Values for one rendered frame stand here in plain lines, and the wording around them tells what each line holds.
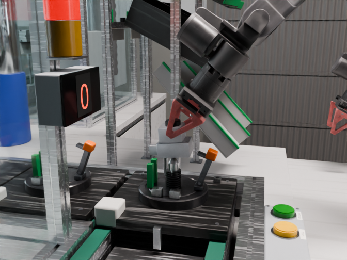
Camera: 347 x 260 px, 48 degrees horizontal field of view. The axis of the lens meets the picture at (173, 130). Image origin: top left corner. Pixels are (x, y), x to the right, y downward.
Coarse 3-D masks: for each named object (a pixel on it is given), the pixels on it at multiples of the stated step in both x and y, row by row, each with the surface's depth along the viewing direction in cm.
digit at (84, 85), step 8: (88, 72) 59; (80, 80) 56; (88, 80) 59; (80, 88) 56; (88, 88) 59; (80, 96) 57; (88, 96) 59; (80, 104) 57; (88, 104) 59; (80, 112) 57; (88, 112) 60
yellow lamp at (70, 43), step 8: (48, 24) 54; (56, 24) 53; (64, 24) 54; (72, 24) 54; (80, 24) 56; (48, 32) 54; (56, 32) 54; (64, 32) 54; (72, 32) 54; (80, 32) 56; (48, 40) 55; (56, 40) 54; (64, 40) 54; (72, 40) 55; (80, 40) 56; (48, 48) 55; (56, 48) 54; (64, 48) 54; (72, 48) 55; (80, 48) 56; (56, 56) 55; (64, 56) 55; (72, 56) 55
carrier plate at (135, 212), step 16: (208, 176) 90; (128, 192) 81; (208, 192) 81; (224, 192) 81; (128, 208) 74; (144, 208) 74; (208, 208) 74; (224, 208) 74; (96, 224) 71; (128, 224) 70; (144, 224) 69; (160, 224) 68; (176, 224) 68; (192, 224) 68; (208, 224) 68; (224, 224) 68; (224, 240) 66
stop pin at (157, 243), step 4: (156, 228) 68; (160, 228) 68; (156, 232) 68; (160, 232) 67; (156, 236) 68; (160, 236) 68; (156, 240) 68; (160, 240) 68; (156, 244) 68; (160, 244) 68; (156, 248) 68; (160, 248) 68
